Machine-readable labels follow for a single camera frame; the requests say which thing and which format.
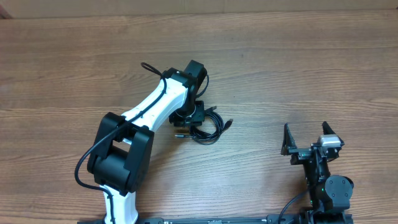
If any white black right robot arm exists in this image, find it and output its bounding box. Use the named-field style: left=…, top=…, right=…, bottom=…
left=277, top=121, right=354, bottom=224

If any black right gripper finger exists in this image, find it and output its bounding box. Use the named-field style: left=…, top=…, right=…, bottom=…
left=322, top=121, right=335, bottom=135
left=280, top=123, right=297, bottom=155

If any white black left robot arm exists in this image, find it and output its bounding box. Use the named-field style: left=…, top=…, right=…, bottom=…
left=87, top=60, right=208, bottom=223

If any thin black USB cable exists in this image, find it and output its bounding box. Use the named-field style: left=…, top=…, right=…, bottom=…
left=174, top=106, right=234, bottom=146

